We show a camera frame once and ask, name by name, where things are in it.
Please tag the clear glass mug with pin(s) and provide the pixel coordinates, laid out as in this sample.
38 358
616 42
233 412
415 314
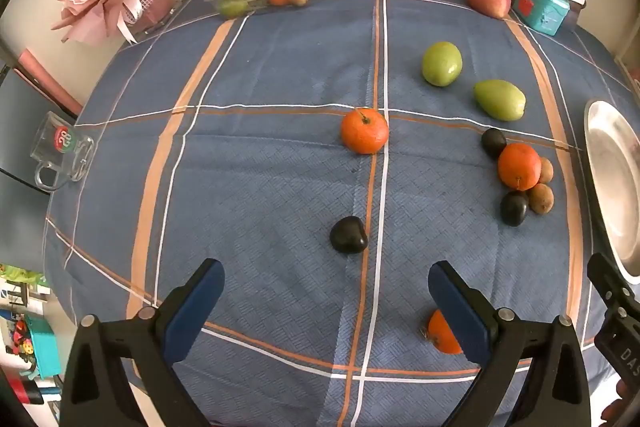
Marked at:
60 152

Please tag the metal bowl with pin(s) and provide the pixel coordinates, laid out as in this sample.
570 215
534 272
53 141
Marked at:
612 187

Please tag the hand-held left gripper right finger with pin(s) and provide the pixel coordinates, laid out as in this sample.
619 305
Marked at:
460 313

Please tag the round green fruit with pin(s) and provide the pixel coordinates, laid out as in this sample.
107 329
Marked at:
441 63

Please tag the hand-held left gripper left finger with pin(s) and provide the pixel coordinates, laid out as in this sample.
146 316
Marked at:
192 312

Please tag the teal plastic item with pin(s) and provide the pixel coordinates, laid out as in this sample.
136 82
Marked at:
42 347

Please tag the blue plaid tablecloth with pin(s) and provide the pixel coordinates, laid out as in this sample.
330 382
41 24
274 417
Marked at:
270 157

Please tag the dark plum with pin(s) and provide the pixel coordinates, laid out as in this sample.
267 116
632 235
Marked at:
514 208
348 234
494 143

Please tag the small green fruit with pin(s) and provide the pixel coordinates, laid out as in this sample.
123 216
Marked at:
232 8

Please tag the pointed green fruit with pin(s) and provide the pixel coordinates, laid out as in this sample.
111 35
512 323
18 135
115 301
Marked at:
500 100

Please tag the orange tangerine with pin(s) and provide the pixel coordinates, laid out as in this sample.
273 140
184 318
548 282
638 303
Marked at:
441 332
520 166
365 131

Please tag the person's right hand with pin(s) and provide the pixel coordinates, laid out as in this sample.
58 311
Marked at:
611 411

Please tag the teal box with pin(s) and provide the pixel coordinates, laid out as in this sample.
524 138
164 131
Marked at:
542 12

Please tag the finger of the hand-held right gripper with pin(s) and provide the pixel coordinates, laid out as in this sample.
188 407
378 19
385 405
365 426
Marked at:
607 282

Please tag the brown round fruit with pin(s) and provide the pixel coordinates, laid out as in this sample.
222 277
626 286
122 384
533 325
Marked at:
541 198
546 170

